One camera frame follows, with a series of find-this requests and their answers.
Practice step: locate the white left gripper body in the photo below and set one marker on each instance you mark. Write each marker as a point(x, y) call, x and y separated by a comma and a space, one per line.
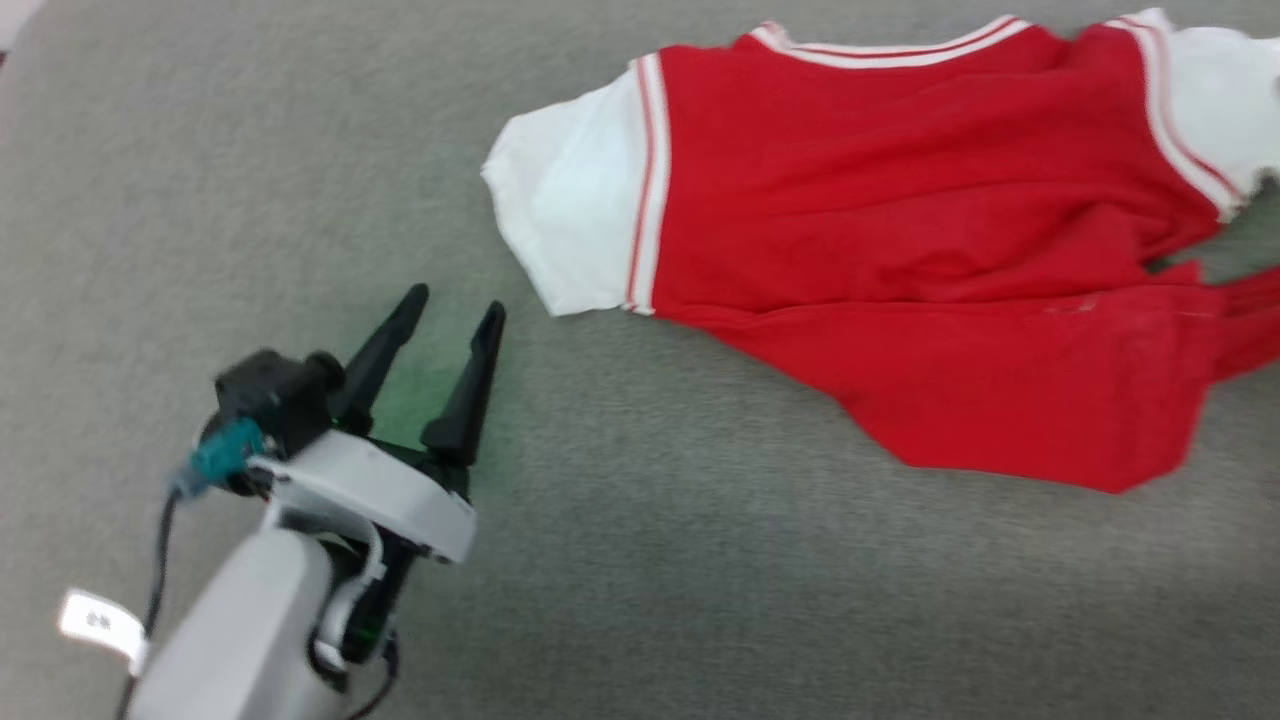
point(390, 490)

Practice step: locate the grey fabric sofa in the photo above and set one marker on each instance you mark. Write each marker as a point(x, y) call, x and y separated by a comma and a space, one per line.
point(700, 550)

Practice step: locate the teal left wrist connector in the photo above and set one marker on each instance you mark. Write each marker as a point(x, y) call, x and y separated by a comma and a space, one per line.
point(222, 452)

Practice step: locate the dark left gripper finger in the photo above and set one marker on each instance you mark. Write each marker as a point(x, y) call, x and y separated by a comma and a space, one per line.
point(470, 390)
point(380, 355)

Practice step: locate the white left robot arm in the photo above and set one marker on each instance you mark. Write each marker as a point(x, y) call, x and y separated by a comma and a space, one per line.
point(240, 630)

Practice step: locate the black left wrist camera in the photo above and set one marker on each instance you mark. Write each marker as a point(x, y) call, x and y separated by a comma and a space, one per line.
point(275, 395)

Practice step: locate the red and white jersey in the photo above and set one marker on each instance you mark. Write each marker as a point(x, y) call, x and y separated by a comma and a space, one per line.
point(900, 200)

